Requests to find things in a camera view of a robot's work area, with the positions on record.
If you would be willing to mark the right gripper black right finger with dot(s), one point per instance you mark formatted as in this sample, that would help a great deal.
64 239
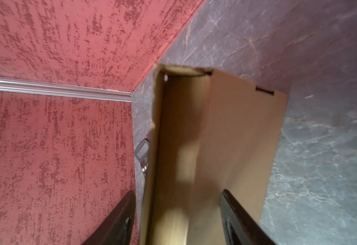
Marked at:
238 226

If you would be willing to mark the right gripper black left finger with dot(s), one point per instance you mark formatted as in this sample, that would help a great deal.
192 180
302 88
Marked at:
117 227

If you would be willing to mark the brown cardboard box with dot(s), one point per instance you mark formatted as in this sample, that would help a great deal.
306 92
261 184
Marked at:
213 131

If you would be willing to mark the black desk calculator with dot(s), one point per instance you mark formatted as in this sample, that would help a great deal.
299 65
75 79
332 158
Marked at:
142 155

